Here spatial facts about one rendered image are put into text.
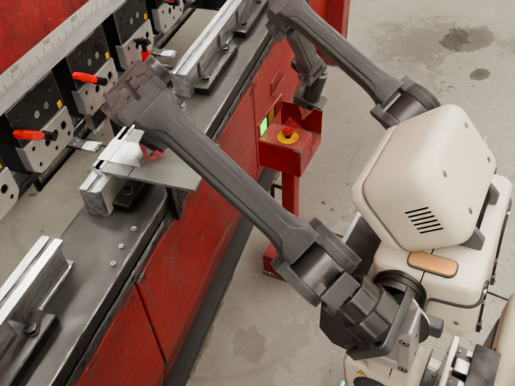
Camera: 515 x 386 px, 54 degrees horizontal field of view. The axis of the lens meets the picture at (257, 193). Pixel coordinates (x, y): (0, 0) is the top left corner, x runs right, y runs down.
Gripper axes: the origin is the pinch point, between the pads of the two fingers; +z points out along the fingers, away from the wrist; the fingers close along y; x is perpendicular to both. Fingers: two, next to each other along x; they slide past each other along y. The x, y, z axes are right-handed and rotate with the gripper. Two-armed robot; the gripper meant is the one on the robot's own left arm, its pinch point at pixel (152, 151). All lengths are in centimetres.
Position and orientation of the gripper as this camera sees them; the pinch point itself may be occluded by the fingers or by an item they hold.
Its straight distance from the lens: 136.8
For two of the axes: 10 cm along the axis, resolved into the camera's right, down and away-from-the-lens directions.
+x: 8.5, 5.1, 1.4
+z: -4.3, 5.1, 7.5
